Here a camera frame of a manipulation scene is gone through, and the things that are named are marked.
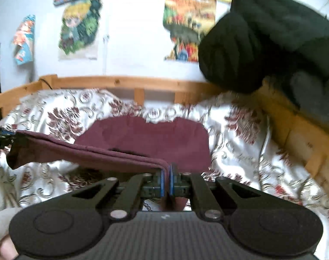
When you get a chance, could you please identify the maroon garment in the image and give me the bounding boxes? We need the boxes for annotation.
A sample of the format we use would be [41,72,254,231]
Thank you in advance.
[7,116,211,192]

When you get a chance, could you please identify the wooden bed frame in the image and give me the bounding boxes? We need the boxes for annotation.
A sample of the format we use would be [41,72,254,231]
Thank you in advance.
[0,75,329,196]

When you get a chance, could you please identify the black plush pillow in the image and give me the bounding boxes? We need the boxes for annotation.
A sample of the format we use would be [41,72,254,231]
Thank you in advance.
[198,0,329,124]

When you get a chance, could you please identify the small colourful poster left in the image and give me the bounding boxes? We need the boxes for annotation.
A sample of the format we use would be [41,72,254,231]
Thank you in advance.
[13,15,35,66]

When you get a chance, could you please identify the floral satin bedspread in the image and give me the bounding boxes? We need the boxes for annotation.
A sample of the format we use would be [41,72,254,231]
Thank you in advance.
[0,89,329,259]

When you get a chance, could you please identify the green anime wall poster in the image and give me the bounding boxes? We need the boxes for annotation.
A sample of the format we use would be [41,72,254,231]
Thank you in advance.
[58,0,102,60]

